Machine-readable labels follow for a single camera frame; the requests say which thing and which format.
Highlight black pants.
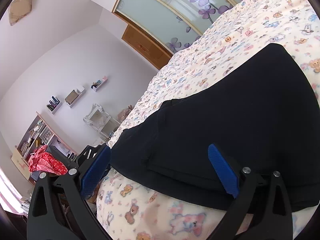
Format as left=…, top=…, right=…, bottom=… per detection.
left=110, top=43, right=319, bottom=212

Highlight black desk chair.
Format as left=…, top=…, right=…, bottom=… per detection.
left=46, top=145, right=71, bottom=164

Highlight red patterned cloth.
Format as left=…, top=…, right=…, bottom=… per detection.
left=28, top=145, right=68, bottom=176

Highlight left black gripper device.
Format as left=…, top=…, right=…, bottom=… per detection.
left=76, top=143, right=109, bottom=168

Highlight wooden bookcase with books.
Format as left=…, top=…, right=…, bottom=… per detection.
left=11, top=113, right=78, bottom=185

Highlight white ornate small shelf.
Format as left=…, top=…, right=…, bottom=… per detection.
left=84, top=103, right=120, bottom=142

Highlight brown plush toy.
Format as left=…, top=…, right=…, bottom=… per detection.
left=117, top=105, right=133, bottom=123

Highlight beige square ceiling lamp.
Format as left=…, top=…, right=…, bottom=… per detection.
left=9, top=0, right=33, bottom=26

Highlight sliding glass door wardrobe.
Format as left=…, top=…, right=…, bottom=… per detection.
left=113, top=0, right=242, bottom=69

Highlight wall shelf with books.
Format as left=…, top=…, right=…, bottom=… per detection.
left=46, top=96, right=62, bottom=114

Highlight wall shelf with brown box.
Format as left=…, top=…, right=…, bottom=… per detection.
left=65, top=86, right=86, bottom=108

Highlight wall shelf with small items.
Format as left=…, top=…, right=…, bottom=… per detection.
left=91, top=76, right=108, bottom=92

